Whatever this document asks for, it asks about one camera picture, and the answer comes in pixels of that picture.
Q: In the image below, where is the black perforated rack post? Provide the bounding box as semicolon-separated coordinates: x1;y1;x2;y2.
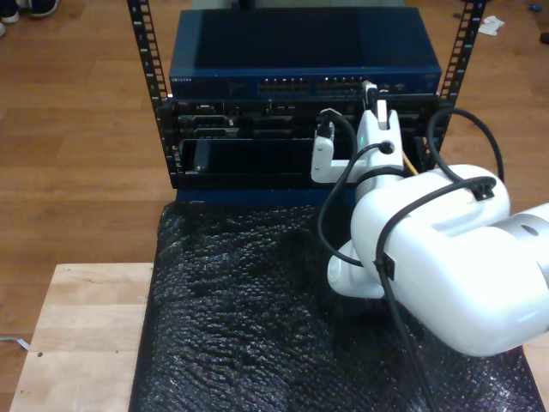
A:
422;0;490;173
126;0;181;190

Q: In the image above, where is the grey flat ribbon strip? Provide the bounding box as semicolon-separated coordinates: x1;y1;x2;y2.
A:
0;336;33;351

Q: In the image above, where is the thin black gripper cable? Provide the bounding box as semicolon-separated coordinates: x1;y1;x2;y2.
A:
319;140;396;270

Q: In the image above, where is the black rack server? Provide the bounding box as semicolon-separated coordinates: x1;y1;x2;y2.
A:
156;96;454;141

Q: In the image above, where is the blue base panel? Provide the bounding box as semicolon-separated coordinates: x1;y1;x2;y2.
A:
175;187;359;208

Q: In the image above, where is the blue network switch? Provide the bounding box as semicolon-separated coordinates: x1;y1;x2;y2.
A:
168;7;443;99

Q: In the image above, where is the black camera cable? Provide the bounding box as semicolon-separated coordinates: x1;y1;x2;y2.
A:
316;106;506;412

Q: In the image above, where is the crumpled white paper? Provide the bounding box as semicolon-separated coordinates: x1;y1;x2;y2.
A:
478;15;506;38

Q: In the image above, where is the black bubble mat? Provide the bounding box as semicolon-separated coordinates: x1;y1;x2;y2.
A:
128;201;546;412

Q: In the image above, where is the yellow network cable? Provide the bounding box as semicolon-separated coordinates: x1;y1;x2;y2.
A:
401;150;420;178

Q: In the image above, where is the person's dark shoe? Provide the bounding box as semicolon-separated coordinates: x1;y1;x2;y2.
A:
27;0;61;19

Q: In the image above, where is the black rack shelf unit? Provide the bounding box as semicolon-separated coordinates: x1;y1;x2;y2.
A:
170;136;434;191

